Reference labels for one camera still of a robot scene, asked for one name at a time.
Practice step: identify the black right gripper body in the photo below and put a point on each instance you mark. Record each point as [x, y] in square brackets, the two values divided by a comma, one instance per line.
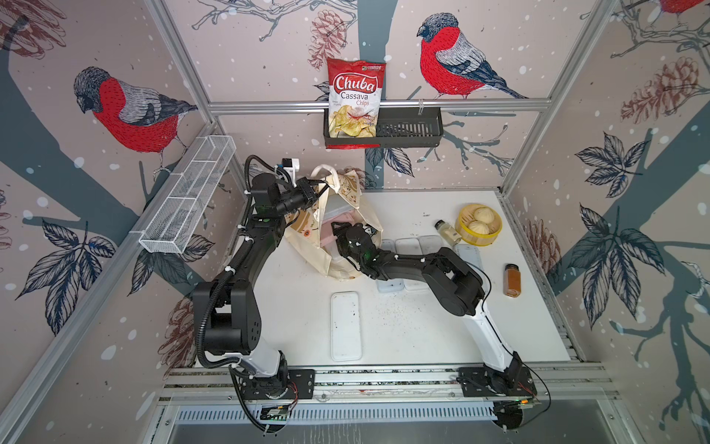
[342, 236]

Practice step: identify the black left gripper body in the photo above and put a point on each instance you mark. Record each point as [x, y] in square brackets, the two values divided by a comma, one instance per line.
[295, 200]

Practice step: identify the cream canvas tote bag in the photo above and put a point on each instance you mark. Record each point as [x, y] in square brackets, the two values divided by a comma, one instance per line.
[304, 234]

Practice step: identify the light blue pencil case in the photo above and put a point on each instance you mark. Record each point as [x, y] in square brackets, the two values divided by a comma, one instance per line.
[392, 285]

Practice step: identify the white pencil case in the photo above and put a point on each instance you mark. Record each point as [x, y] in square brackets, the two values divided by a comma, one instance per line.
[346, 334]
[411, 246]

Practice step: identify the cream pencil case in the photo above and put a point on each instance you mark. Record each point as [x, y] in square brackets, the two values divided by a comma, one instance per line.
[431, 244]

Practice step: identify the pink pencil case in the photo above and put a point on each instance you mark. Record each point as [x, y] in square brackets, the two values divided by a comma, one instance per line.
[328, 235]

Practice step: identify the grey pencil case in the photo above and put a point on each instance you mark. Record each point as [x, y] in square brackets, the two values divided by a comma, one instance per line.
[470, 254]

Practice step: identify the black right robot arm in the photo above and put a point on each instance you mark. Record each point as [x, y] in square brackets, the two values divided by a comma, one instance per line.
[458, 288]

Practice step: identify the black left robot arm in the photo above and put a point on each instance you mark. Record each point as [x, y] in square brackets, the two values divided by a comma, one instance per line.
[227, 320]

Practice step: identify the red Chuba cassava chips bag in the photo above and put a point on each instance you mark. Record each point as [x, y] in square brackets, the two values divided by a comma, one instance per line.
[354, 97]

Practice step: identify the glass spice jar black lid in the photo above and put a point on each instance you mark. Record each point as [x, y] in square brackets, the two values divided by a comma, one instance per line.
[448, 233]

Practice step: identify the steamed bun lower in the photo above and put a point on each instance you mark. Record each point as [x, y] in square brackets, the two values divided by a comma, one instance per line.
[479, 228]

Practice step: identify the steamed bun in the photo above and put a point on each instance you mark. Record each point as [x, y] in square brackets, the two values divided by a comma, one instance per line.
[479, 228]
[484, 214]

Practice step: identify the yellow bamboo steamer basket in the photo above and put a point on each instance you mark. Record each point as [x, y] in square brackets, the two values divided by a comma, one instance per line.
[465, 217]

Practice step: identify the steamed bun upper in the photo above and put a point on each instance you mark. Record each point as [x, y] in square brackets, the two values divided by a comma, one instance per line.
[484, 214]

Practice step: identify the orange sauce bottle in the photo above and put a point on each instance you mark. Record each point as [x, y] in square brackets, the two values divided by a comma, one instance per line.
[512, 281]

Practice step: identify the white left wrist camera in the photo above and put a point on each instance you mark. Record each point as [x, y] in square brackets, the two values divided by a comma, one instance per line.
[291, 165]

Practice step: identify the white wire mesh shelf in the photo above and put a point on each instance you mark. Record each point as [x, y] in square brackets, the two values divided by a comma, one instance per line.
[179, 214]

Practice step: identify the black wall-mounted basket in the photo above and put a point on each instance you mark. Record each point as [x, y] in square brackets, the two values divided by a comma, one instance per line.
[396, 128]

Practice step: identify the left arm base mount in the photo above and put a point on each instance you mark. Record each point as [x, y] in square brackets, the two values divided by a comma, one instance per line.
[274, 383]

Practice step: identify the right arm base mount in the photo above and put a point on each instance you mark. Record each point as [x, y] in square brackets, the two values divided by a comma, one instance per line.
[484, 382]

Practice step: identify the aluminium front rail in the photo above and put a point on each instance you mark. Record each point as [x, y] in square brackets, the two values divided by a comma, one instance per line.
[369, 384]

